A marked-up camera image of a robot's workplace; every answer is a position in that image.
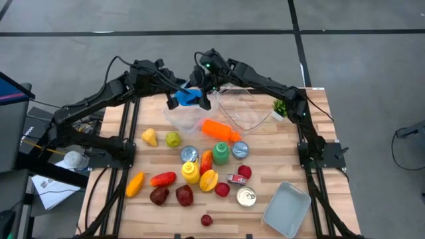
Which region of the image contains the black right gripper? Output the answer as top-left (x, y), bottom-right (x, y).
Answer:
top-left (189, 48), bottom-right (230, 112)

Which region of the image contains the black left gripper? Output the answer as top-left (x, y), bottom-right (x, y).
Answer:
top-left (155, 70), bottom-right (193, 111)

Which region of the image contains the blue plastic squeeze bottle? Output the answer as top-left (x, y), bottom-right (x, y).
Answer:
top-left (175, 88), bottom-right (204, 108)

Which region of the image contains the clear plastic bin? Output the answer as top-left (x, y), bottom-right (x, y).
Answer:
top-left (161, 91), bottom-right (220, 133)
top-left (215, 86), bottom-right (272, 137)

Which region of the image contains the orange plastic squeeze bottle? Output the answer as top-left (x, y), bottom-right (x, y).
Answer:
top-left (201, 118), bottom-right (242, 143)

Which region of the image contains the green apple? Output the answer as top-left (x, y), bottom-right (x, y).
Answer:
top-left (165, 131), bottom-right (182, 149)

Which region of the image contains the yellow pear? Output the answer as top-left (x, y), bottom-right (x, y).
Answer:
top-left (141, 127), bottom-right (159, 147)

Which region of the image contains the silver tin can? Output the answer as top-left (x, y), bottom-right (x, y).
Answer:
top-left (180, 145), bottom-right (199, 163)
top-left (231, 141), bottom-right (250, 160)

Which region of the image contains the green plastic squeeze bottle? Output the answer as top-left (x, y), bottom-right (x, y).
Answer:
top-left (212, 141), bottom-right (230, 166)

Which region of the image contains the red orange mango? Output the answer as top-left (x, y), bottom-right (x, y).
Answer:
top-left (199, 149), bottom-right (214, 176)
top-left (149, 171), bottom-right (177, 188)

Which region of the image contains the yellow plastic squeeze bottle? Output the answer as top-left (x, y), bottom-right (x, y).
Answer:
top-left (181, 160), bottom-right (201, 185)

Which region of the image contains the yellow starfruit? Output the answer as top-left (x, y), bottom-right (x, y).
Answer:
top-left (199, 169), bottom-right (219, 193)

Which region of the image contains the red apple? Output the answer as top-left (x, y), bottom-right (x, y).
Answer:
top-left (237, 165), bottom-right (252, 180)
top-left (214, 182), bottom-right (231, 198)

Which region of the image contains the small red labelled can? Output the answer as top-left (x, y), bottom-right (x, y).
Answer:
top-left (226, 173), bottom-right (248, 186)

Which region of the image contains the dark red wrinkled fruit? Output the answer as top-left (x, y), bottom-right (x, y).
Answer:
top-left (149, 187), bottom-right (170, 206)

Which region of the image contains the can with barcode label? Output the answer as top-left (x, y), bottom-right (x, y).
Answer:
top-left (236, 186), bottom-right (257, 208)

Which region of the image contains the small green potted plant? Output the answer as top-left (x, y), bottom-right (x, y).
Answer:
top-left (271, 98), bottom-right (288, 122)

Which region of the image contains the red speckled pomegranate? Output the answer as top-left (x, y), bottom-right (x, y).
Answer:
top-left (175, 184), bottom-right (195, 208)

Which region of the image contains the yellow orange mango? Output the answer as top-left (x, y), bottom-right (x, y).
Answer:
top-left (126, 171), bottom-right (146, 199)

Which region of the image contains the thin yellow rod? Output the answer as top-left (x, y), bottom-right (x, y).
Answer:
top-left (20, 138), bottom-right (66, 156)

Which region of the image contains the grey rectangular tray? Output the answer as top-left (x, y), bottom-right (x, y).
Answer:
top-left (262, 181), bottom-right (312, 239)

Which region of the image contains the black case with white lettering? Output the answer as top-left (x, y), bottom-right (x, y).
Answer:
top-left (19, 106), bottom-right (56, 155)

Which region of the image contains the white paper sheet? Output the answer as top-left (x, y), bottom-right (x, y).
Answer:
top-left (31, 161), bottom-right (82, 210)

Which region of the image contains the monitor with blue screen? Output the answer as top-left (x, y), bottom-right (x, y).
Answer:
top-left (0, 71), bottom-right (37, 107)

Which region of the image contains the grey cabinet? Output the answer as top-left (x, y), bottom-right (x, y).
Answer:
top-left (0, 82), bottom-right (33, 173)

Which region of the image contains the black aluminium table frame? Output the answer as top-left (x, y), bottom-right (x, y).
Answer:
top-left (78, 86), bottom-right (366, 239)

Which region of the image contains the black hanging cable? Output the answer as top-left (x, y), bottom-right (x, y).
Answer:
top-left (84, 167), bottom-right (109, 232)

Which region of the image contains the black floor cable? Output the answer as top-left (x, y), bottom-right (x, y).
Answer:
top-left (390, 125), bottom-right (425, 172)

